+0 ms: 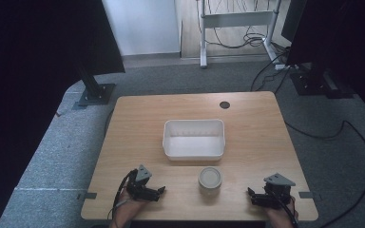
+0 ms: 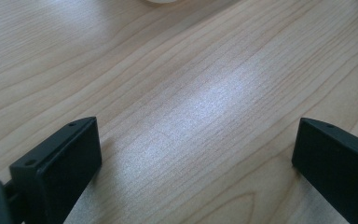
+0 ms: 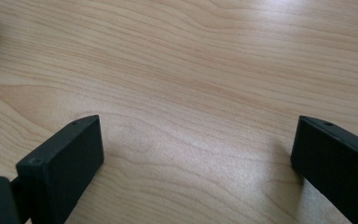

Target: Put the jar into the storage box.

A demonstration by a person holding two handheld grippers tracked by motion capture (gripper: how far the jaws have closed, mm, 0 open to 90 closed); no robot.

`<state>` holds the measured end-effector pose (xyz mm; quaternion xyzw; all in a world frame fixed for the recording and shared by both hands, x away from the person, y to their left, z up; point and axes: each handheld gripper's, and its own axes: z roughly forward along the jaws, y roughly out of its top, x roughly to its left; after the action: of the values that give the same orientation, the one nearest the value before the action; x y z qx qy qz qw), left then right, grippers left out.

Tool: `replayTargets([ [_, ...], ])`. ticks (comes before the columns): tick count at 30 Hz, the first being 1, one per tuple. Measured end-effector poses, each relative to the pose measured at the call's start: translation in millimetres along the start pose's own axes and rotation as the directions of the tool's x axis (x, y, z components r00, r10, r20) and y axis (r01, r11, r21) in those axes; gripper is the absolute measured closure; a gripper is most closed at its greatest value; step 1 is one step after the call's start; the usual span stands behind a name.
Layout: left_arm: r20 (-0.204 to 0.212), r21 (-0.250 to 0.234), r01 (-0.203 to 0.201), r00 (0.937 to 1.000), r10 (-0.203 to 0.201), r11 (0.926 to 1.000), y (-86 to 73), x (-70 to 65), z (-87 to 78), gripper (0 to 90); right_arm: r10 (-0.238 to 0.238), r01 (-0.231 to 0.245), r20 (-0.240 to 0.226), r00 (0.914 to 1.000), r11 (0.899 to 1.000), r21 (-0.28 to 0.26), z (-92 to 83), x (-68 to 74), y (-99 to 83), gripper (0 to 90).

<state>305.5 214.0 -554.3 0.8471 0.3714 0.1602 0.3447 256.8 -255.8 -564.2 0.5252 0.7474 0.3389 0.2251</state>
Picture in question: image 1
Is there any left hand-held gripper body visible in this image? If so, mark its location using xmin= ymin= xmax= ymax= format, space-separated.
xmin=125 ymin=163 xmax=162 ymax=203

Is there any white desk frame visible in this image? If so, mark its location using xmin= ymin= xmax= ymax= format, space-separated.
xmin=195 ymin=0 xmax=283 ymax=69

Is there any dark monitor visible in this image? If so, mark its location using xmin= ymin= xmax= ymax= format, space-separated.
xmin=280 ymin=0 xmax=309 ymax=44

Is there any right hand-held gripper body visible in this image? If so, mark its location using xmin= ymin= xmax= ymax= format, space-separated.
xmin=255 ymin=172 xmax=297 ymax=211

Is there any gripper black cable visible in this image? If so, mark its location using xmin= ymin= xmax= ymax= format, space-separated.
xmin=106 ymin=168 xmax=139 ymax=222
xmin=271 ymin=188 xmax=300 ymax=228

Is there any white power strip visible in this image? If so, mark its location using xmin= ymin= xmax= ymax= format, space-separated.
xmin=274 ymin=64 xmax=300 ymax=71

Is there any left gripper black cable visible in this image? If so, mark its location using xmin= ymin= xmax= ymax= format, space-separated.
xmin=106 ymin=168 xmax=139 ymax=222

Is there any black power cable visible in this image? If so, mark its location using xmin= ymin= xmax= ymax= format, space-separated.
xmin=250 ymin=50 xmax=291 ymax=93

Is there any person's left hand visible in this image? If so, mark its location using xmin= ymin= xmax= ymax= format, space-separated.
xmin=115 ymin=188 xmax=150 ymax=223

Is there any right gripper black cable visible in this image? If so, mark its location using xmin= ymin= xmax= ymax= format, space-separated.
xmin=271 ymin=188 xmax=300 ymax=228

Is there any black stand base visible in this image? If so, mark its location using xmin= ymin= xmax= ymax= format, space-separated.
xmin=289 ymin=67 xmax=355 ymax=100

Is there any person's right hand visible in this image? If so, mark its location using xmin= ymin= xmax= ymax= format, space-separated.
xmin=263 ymin=195 xmax=299 ymax=224

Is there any black curtain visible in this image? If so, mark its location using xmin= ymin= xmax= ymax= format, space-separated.
xmin=285 ymin=0 xmax=365 ymax=126
xmin=0 ymin=0 xmax=126 ymax=228

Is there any black metal stand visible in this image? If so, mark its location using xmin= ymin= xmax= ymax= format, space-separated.
xmin=74 ymin=62 xmax=117 ymax=107

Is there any tangle of black cables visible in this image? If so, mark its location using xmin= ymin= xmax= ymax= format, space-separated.
xmin=202 ymin=0 xmax=292 ymax=51

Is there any white plastic bin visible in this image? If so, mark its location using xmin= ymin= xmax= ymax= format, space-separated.
xmin=162 ymin=118 xmax=226 ymax=162

